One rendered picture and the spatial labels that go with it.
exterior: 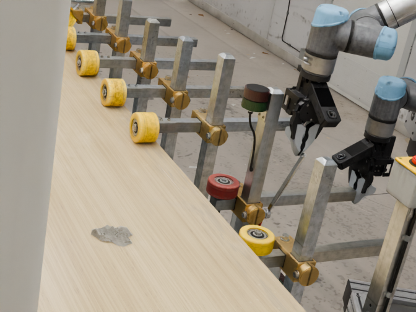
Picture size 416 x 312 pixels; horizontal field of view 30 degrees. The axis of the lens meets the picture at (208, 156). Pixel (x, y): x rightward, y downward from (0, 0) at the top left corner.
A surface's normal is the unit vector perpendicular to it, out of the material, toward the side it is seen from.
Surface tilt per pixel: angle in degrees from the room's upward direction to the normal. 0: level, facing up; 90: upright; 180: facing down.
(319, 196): 90
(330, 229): 0
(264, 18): 90
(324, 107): 33
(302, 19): 90
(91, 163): 0
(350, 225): 0
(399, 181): 90
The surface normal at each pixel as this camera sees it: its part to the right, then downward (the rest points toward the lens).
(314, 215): 0.43, 0.43
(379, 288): -0.89, 0.03
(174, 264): 0.18, -0.90
